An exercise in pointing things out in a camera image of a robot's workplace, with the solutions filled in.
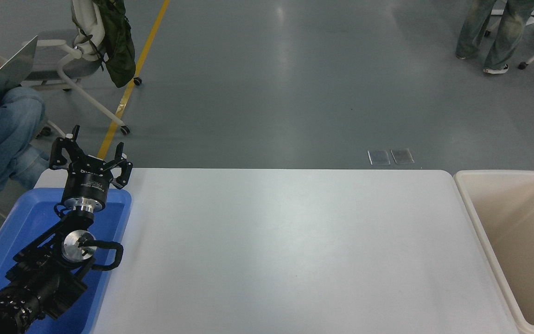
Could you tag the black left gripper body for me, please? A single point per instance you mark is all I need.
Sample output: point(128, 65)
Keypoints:
point(86, 183)

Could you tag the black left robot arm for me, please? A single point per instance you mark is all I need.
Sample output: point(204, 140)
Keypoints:
point(40, 278)

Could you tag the large pale plastic bin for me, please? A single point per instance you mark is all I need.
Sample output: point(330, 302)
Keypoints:
point(512, 241)

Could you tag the seated person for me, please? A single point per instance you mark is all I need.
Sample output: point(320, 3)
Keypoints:
point(7, 134)

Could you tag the blue plastic tray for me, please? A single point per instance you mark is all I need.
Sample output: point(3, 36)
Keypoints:
point(35, 218)

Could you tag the silver laptop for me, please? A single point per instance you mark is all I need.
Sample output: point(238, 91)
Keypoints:
point(3, 79)

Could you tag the white grey office chair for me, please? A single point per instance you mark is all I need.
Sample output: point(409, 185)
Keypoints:
point(81, 51)

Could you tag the dark green backpack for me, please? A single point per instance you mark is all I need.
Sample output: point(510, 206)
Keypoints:
point(118, 41)

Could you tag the metal floor plate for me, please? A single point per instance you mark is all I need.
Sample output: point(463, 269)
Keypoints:
point(378, 157)
point(402, 156)

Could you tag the standing person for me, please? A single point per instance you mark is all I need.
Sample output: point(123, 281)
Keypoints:
point(503, 32)

